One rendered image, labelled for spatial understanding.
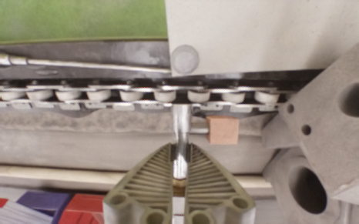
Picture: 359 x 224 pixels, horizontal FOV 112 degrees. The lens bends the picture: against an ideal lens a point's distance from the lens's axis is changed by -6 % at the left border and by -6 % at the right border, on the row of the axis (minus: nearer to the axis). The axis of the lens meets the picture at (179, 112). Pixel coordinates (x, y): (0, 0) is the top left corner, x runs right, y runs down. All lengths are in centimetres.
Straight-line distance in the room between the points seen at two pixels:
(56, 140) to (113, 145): 16
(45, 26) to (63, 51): 108
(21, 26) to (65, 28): 32
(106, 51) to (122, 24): 82
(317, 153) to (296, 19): 17
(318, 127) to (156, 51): 25
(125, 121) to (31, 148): 33
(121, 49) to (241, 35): 18
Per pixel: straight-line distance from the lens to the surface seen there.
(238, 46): 22
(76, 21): 123
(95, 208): 59
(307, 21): 26
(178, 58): 19
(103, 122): 38
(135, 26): 106
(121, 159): 44
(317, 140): 23
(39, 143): 55
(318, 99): 23
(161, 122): 33
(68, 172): 56
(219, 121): 16
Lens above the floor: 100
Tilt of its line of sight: 59 degrees down
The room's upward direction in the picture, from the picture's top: 177 degrees counter-clockwise
